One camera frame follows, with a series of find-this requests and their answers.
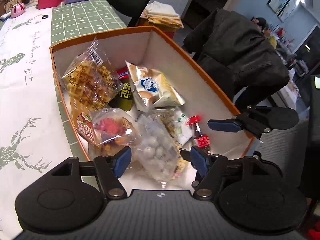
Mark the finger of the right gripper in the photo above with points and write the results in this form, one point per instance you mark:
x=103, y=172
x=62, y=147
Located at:
x=228, y=125
x=185, y=154

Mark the nut mix clear bag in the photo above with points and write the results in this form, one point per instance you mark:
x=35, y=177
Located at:
x=166, y=116

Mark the mixed fruit chips bag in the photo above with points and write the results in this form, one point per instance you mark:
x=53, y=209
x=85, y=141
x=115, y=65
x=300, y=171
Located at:
x=113, y=129

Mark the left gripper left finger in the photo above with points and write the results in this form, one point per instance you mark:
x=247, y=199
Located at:
x=109, y=170

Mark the orange brown snack packet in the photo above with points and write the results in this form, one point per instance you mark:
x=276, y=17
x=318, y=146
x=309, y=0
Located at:
x=82, y=120

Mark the orange cardboard box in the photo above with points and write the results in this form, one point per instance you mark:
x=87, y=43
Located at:
x=151, y=48

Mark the pink round container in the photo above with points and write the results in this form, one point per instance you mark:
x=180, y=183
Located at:
x=17, y=10

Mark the green checked tablecloth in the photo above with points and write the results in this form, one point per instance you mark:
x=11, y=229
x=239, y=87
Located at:
x=77, y=20

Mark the black green snack packet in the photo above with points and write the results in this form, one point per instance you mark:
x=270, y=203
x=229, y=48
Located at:
x=124, y=98

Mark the red stool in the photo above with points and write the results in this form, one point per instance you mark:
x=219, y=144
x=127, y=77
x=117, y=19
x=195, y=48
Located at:
x=169, y=31

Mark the waffle cookies clear bag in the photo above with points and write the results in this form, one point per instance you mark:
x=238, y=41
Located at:
x=91, y=79

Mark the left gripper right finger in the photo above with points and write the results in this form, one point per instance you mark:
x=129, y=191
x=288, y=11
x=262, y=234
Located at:
x=211, y=169

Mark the red spicy snack packet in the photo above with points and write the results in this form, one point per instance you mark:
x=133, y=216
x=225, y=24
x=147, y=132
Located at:
x=123, y=73

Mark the white table runner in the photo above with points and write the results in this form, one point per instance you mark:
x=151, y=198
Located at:
x=32, y=136

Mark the folded cloths stack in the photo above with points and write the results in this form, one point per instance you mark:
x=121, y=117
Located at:
x=164, y=14

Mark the puffed rice snack bag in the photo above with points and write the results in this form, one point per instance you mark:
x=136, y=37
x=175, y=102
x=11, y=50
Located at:
x=181, y=163

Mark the white candy balls bag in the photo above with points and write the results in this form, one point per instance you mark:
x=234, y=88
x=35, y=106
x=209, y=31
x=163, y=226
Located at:
x=156, y=150

